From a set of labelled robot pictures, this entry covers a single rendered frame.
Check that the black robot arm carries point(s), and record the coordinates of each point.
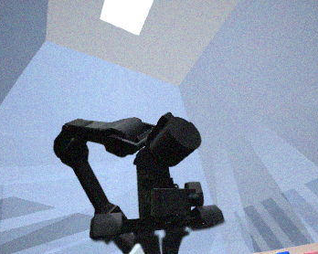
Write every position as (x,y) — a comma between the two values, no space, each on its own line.
(161,146)

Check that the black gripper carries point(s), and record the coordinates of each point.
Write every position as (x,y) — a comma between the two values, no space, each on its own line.
(108,225)

